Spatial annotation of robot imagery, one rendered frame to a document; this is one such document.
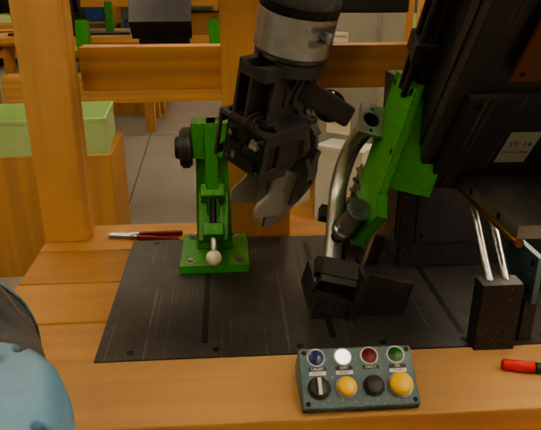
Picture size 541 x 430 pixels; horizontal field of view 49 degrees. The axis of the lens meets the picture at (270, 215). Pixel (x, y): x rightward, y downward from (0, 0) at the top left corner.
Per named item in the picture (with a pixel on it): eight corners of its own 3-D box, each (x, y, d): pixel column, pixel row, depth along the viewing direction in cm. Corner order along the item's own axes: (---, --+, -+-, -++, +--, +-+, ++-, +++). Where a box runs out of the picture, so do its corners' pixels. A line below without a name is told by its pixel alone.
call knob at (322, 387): (330, 398, 75) (331, 395, 74) (310, 399, 75) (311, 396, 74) (328, 378, 77) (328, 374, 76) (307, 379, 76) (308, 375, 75)
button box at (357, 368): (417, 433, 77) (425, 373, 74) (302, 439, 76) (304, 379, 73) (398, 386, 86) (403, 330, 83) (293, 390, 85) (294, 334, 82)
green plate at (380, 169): (420, 230, 92) (471, 98, 85) (369, 219, 90) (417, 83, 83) (400, 204, 102) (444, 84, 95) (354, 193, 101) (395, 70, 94)
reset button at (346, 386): (357, 396, 76) (358, 393, 75) (338, 397, 75) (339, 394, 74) (354, 377, 77) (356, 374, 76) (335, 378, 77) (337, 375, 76)
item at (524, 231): (638, 244, 75) (644, 222, 74) (514, 248, 74) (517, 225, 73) (503, 156, 111) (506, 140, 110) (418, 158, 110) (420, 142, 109)
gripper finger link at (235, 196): (217, 224, 69) (227, 155, 64) (253, 209, 73) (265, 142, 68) (235, 239, 67) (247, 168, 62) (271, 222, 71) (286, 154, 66)
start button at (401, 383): (414, 395, 76) (415, 392, 75) (391, 397, 76) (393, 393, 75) (410, 373, 77) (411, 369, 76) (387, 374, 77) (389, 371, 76)
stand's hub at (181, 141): (192, 173, 107) (189, 132, 104) (174, 173, 107) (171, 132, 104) (194, 161, 114) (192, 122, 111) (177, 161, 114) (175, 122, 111)
